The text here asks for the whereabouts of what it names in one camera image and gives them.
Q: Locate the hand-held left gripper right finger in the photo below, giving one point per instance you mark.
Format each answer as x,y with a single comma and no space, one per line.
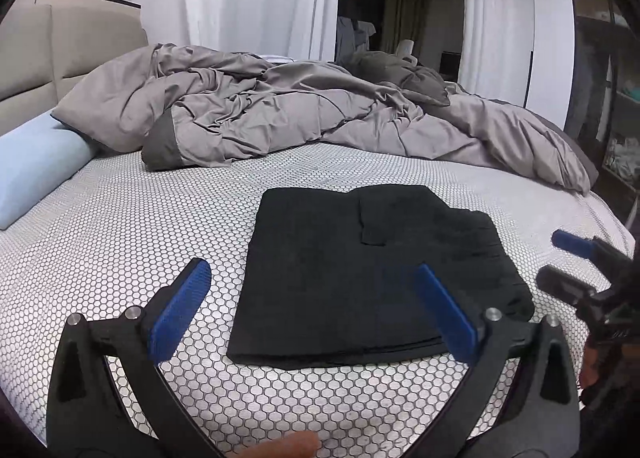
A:
445,313

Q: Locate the black pants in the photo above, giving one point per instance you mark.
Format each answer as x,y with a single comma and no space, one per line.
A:
350,278

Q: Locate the person's right hand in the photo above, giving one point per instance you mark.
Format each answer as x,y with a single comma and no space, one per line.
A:
589,370

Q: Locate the brown curtain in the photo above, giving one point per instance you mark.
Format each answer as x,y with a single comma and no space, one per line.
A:
405,17

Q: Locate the dark screen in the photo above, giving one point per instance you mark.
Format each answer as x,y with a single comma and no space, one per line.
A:
451,65

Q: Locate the open wardrobe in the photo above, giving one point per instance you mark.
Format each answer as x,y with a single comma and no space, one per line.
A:
620,102

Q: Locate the beige padded headboard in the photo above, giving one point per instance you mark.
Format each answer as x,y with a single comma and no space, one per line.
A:
50,52

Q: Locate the person's left hand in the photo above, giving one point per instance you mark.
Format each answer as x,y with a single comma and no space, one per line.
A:
285,445

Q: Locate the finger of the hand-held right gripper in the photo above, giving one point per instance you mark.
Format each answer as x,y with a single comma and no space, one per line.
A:
572,242
565,283

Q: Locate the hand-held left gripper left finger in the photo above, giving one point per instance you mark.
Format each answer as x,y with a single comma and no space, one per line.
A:
180,310

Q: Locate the light blue pillow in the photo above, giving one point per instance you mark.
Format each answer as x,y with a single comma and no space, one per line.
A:
35,162

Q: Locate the white chair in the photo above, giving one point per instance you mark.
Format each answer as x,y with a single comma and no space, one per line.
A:
406,48

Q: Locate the bed with honeycomb sheet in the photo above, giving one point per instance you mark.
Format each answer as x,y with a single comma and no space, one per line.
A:
150,218

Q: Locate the grey duvet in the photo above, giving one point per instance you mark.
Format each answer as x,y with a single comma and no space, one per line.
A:
300,112

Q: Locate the hanging pale clothes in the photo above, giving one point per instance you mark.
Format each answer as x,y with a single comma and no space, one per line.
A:
355,35

